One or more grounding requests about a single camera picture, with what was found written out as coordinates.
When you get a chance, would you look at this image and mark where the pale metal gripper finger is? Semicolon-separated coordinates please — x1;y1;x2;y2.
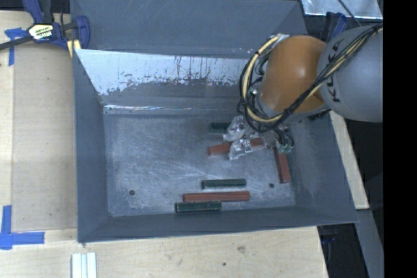
222;115;250;143
228;139;253;161

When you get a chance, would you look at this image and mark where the dark green flat block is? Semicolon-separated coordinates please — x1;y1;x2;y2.
174;201;223;214
201;178;248;190
208;122;231;133

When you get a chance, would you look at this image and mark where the red-brown flat block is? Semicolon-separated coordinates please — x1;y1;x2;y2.
273;145;292;184
182;190;252;203
207;137;265;157

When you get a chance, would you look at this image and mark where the grey metal bin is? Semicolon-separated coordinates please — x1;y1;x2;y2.
68;0;360;243

